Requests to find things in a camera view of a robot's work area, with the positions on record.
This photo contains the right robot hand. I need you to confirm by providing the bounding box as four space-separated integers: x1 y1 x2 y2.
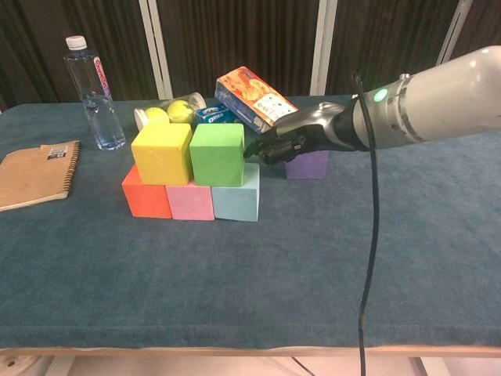
243 100 371 166

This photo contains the purple foam cube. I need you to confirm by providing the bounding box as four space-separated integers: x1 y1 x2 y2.
284 150 330 181

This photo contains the green foam cube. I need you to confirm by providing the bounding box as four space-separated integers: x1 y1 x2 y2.
189 123 246 187

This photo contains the light blue foam cube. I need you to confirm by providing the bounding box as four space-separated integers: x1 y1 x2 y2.
211 162 261 223

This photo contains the yellow foam cube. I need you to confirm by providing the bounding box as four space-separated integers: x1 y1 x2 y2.
131 122 193 186

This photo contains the orange foam cube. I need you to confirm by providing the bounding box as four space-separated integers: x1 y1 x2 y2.
121 164 173 219

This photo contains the orange cracker box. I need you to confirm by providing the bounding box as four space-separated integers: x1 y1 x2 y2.
214 66 301 135

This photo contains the blue Oreo box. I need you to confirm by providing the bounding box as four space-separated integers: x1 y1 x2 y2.
194 102 246 127

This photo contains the clear tennis ball tube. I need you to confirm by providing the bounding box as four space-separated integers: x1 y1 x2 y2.
134 92 207 132

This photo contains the yellow-green tennis ball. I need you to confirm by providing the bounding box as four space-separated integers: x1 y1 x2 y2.
167 99 196 125
145 107 172 125

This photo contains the pink foam cube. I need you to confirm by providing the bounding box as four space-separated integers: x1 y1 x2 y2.
165 182 215 222

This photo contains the dark blue tablecloth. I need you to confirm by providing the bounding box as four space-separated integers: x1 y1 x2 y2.
0 92 501 349

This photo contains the clear plastic water bottle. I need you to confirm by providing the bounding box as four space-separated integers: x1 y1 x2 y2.
63 34 127 152

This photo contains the brown spiral notebook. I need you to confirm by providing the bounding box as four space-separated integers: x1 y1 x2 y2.
0 140 81 213

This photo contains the white metal frame post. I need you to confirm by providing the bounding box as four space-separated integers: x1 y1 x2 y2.
139 0 173 101
436 0 474 66
311 0 340 96

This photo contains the black right hand cable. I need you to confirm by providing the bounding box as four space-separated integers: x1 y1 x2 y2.
351 72 381 376

